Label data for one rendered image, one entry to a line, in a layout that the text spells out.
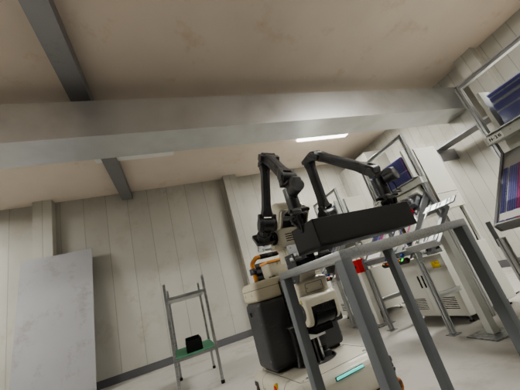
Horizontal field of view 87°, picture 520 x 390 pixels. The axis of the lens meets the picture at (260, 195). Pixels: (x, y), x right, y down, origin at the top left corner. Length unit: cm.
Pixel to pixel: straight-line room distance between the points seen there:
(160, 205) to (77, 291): 211
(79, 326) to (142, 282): 116
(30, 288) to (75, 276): 64
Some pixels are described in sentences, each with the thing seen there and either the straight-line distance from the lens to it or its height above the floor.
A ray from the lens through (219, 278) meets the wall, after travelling 592.
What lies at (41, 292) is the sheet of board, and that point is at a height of 170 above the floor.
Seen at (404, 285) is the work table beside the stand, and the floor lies 57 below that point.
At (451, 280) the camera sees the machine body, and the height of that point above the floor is 37.
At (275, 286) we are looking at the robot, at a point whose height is 75.
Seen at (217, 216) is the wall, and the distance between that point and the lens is 620.
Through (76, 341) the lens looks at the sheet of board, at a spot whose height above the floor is 81.
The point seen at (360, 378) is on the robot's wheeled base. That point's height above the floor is 21.
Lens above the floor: 75
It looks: 19 degrees up
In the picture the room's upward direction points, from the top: 17 degrees counter-clockwise
